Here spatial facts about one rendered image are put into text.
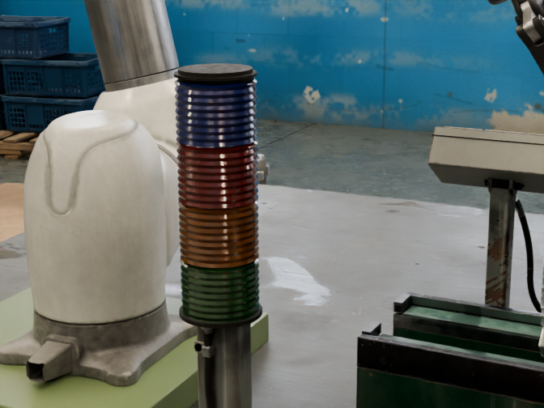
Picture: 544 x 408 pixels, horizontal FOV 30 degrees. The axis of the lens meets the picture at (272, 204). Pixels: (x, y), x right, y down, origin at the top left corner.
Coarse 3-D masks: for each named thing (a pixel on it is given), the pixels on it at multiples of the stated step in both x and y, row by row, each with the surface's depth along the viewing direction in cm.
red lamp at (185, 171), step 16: (176, 144) 74; (256, 144) 74; (192, 160) 73; (208, 160) 72; (224, 160) 72; (240, 160) 73; (256, 160) 75; (192, 176) 73; (208, 176) 72; (224, 176) 72; (240, 176) 73; (256, 176) 75; (192, 192) 73; (208, 192) 73; (224, 192) 73; (240, 192) 73; (256, 192) 75; (208, 208) 73; (224, 208) 73
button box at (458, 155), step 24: (432, 144) 122; (456, 144) 121; (480, 144) 119; (504, 144) 118; (528, 144) 117; (432, 168) 123; (456, 168) 120; (480, 168) 119; (504, 168) 117; (528, 168) 116
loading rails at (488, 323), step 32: (416, 320) 107; (448, 320) 106; (480, 320) 106; (512, 320) 106; (384, 352) 99; (416, 352) 97; (448, 352) 96; (480, 352) 98; (512, 352) 103; (384, 384) 99; (416, 384) 98; (448, 384) 96; (480, 384) 95; (512, 384) 93
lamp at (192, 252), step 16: (192, 208) 74; (240, 208) 74; (256, 208) 75; (192, 224) 74; (208, 224) 73; (224, 224) 73; (240, 224) 74; (256, 224) 75; (192, 240) 74; (208, 240) 74; (224, 240) 74; (240, 240) 74; (256, 240) 76; (192, 256) 75; (208, 256) 74; (224, 256) 74; (240, 256) 74; (256, 256) 76
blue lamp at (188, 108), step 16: (176, 80) 73; (256, 80) 73; (176, 96) 73; (192, 96) 71; (208, 96) 71; (224, 96) 71; (240, 96) 71; (256, 96) 73; (176, 112) 73; (192, 112) 72; (208, 112) 71; (224, 112) 71; (240, 112) 72; (256, 112) 73; (192, 128) 72; (208, 128) 71; (224, 128) 71; (240, 128) 72; (256, 128) 74; (192, 144) 72; (208, 144) 72; (224, 144) 72; (240, 144) 72
